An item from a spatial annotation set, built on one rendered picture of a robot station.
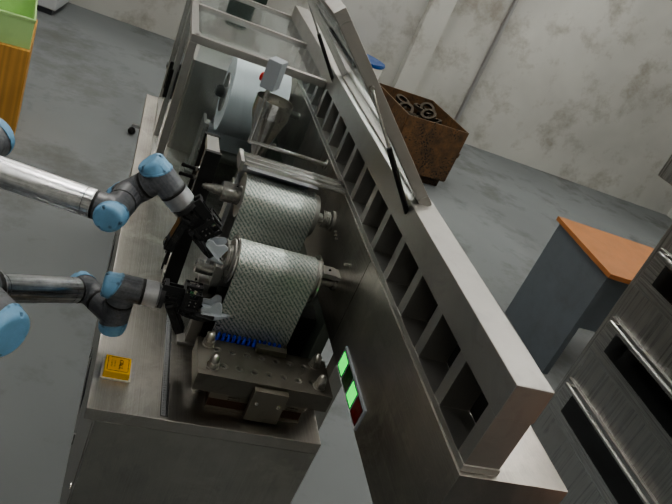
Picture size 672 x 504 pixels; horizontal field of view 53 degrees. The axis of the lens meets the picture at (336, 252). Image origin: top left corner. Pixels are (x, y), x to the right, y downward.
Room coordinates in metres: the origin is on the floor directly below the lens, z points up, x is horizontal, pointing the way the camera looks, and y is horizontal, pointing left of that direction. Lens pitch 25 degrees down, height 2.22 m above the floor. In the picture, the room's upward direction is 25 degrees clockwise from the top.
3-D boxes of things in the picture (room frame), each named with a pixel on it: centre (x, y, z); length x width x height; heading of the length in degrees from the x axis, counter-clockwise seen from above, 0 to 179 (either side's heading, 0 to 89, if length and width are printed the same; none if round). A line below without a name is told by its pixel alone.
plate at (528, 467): (2.48, 0.09, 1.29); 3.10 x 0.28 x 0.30; 22
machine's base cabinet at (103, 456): (2.60, 0.57, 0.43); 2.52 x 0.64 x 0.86; 22
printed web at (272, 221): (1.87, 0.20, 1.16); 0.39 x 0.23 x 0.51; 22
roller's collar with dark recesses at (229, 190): (1.93, 0.38, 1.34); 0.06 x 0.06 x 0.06; 22
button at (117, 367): (1.47, 0.42, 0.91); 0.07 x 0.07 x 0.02; 22
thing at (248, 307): (1.70, 0.13, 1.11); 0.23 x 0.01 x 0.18; 112
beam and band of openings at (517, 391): (2.45, 0.16, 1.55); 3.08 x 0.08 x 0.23; 22
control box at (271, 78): (2.23, 0.44, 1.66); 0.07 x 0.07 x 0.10; 86
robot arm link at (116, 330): (1.56, 0.51, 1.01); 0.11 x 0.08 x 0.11; 65
